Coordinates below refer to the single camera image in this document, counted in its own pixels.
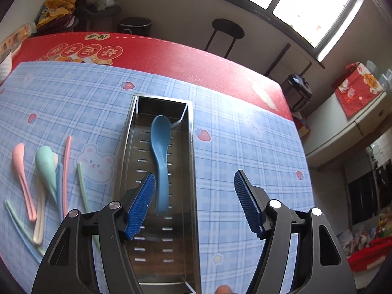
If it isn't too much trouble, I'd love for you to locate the pink spoon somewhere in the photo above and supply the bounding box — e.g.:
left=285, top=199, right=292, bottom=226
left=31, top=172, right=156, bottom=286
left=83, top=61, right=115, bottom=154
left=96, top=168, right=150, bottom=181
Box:
left=12, top=143, right=37, bottom=222

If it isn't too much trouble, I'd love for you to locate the black folding frame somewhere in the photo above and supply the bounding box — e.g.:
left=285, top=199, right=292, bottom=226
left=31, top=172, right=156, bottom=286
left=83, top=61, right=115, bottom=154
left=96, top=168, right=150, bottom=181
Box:
left=265, top=43, right=313, bottom=78

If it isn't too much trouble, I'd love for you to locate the orange printed snack packet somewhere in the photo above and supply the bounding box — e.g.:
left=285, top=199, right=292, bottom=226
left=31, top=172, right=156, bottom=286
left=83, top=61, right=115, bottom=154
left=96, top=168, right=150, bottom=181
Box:
left=0, top=26, right=32, bottom=56

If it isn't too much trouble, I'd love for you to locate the white spoon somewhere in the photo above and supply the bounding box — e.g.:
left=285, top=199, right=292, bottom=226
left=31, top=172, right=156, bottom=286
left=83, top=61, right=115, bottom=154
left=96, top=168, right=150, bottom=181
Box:
left=32, top=152, right=59, bottom=245

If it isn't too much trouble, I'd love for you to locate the green spoon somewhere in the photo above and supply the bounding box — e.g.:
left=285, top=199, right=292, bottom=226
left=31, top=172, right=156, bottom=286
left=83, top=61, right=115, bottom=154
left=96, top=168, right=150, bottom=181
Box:
left=34, top=146, right=60, bottom=206

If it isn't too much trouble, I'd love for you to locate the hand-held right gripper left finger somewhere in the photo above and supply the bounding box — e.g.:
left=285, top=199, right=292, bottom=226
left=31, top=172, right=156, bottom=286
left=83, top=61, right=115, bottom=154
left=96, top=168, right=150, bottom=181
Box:
left=31, top=171, right=157, bottom=294

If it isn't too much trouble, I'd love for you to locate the stainless steel utensil tray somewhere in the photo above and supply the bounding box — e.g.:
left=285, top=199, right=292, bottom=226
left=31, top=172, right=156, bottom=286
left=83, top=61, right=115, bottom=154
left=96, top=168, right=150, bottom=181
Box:
left=113, top=93, right=203, bottom=294

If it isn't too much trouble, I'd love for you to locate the blue plaid table mat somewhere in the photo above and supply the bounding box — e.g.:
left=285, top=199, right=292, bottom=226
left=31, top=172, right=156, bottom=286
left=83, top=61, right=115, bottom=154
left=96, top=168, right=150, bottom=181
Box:
left=0, top=61, right=313, bottom=294

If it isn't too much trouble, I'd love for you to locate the small cardboard box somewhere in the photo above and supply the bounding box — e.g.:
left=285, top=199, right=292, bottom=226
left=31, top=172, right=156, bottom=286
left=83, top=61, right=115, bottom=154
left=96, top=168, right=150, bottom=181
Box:
left=294, top=113, right=312, bottom=139

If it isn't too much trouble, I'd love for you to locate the dark round stool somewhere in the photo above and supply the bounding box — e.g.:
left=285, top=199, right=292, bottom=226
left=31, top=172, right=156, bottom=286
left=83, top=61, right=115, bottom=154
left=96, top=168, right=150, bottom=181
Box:
left=78, top=4, right=121, bottom=32

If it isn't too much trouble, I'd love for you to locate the red printed tablecloth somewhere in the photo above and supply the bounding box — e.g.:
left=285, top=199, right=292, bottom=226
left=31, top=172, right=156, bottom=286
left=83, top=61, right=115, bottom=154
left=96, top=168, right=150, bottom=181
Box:
left=0, top=32, right=294, bottom=122

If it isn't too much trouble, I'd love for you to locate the pink chopstick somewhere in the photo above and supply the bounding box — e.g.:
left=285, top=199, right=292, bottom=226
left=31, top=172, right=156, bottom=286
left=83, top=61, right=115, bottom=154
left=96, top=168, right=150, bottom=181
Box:
left=62, top=135, right=73, bottom=218

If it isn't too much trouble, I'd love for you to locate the blue chopstick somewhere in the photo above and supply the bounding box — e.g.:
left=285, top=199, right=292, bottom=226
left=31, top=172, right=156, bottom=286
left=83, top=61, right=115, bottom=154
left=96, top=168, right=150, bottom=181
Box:
left=56, top=163, right=64, bottom=219

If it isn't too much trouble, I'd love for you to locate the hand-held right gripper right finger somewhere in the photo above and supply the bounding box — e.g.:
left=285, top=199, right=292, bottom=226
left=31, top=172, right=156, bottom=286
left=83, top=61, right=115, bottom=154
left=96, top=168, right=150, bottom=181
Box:
left=233, top=169, right=359, bottom=294

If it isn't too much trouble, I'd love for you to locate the red gift box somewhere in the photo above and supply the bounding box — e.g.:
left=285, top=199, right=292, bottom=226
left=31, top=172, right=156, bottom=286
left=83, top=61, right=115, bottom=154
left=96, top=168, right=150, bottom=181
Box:
left=332, top=63, right=385, bottom=117

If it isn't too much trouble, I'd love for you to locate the black trash can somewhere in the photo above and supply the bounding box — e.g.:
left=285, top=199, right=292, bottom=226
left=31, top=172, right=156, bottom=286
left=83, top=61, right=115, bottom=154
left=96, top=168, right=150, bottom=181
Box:
left=118, top=17, right=153, bottom=36

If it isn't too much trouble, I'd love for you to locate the green chopstick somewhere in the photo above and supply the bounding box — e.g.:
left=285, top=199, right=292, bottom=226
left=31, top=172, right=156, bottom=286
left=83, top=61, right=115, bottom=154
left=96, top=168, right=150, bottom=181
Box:
left=76, top=162, right=101, bottom=249
left=4, top=200, right=47, bottom=257

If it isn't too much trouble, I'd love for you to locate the black round stool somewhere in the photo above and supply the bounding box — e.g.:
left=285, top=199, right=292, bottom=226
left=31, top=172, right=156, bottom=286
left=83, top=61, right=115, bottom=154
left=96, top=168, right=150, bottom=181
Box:
left=204, top=18, right=245, bottom=59

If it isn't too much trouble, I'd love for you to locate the blue spoon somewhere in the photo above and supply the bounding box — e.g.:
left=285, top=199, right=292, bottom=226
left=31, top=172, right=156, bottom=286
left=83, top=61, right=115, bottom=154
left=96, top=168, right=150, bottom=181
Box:
left=149, top=115, right=172, bottom=216

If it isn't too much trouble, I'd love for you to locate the white cabinet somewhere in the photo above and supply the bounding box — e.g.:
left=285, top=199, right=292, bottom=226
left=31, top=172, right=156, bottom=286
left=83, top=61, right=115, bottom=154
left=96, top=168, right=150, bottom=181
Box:
left=303, top=90, right=392, bottom=168

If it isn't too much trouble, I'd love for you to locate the black appliance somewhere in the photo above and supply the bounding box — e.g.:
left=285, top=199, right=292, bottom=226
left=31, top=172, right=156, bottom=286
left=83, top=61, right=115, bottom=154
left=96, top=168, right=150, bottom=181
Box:
left=346, top=171, right=392, bottom=226

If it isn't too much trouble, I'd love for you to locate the black pressure cooker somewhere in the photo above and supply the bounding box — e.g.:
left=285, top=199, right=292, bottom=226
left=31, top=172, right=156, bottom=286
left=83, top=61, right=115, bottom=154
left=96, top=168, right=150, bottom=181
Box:
left=286, top=73, right=313, bottom=113

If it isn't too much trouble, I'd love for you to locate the window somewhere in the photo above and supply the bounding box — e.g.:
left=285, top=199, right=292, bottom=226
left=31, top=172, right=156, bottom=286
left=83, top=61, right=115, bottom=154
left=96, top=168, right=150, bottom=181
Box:
left=196, top=0, right=367, bottom=62

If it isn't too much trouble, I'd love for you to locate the white ribbed bowl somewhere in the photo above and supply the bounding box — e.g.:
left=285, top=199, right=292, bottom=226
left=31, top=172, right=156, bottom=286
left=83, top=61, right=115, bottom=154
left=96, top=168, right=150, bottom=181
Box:
left=0, top=50, right=13, bottom=84

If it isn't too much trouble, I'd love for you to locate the pile of clothes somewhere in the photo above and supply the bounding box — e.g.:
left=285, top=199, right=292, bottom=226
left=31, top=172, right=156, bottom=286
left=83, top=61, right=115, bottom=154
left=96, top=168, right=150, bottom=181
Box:
left=37, top=0, right=78, bottom=32

